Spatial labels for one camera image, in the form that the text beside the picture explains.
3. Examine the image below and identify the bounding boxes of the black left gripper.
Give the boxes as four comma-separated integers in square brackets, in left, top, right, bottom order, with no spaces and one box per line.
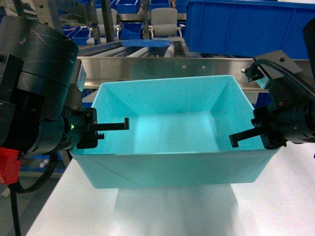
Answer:
[20,83,129,157]

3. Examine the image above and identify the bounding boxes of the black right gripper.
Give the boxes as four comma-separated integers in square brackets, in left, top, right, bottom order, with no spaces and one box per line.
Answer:
[229,77,315,149]

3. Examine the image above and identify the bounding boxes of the teal plastic bin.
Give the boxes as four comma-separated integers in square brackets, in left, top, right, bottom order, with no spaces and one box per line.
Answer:
[71,75,276,189]

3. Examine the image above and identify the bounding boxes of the blue bin upper right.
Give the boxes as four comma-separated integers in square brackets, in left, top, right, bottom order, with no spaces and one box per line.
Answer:
[185,0,315,59]

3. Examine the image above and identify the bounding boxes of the grey office chair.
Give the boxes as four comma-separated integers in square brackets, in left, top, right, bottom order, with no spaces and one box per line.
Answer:
[149,8,185,42]

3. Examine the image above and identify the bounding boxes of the stainless steel shelf rail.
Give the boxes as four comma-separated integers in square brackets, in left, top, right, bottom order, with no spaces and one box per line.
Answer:
[80,57,264,92]

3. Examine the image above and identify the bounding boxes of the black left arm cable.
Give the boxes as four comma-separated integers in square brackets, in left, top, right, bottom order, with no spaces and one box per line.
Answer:
[8,152,60,236]

